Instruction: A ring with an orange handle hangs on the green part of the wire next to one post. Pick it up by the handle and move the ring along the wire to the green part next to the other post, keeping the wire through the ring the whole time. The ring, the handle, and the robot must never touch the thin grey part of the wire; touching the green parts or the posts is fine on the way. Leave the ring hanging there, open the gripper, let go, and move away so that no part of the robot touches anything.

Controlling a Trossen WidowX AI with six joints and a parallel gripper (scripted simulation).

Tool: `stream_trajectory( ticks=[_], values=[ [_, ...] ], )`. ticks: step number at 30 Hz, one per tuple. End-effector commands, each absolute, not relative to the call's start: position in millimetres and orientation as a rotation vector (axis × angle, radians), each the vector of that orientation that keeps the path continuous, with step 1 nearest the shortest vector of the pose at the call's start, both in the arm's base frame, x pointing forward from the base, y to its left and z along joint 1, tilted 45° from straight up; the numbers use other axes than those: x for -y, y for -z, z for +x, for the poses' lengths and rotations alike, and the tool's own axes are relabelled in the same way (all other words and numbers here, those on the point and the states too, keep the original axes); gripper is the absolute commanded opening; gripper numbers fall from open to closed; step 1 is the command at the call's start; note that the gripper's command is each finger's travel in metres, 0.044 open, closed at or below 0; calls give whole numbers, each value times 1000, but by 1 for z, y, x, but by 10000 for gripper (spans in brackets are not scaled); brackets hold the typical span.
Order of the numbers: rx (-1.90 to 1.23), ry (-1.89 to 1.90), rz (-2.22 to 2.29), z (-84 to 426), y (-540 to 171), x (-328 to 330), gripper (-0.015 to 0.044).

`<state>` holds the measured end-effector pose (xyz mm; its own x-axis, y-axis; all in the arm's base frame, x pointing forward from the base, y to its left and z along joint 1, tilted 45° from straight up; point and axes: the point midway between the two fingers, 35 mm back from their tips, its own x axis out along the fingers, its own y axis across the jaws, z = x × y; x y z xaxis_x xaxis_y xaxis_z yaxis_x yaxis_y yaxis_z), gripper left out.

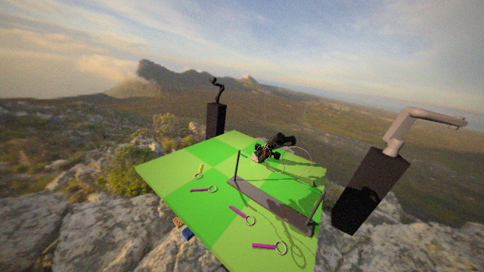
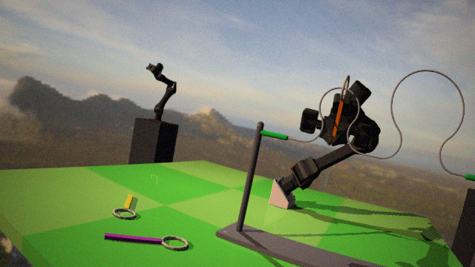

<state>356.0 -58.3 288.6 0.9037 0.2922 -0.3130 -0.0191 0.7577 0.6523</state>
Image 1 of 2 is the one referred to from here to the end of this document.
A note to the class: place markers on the small blue block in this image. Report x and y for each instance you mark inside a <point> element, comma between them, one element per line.
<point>187,233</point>

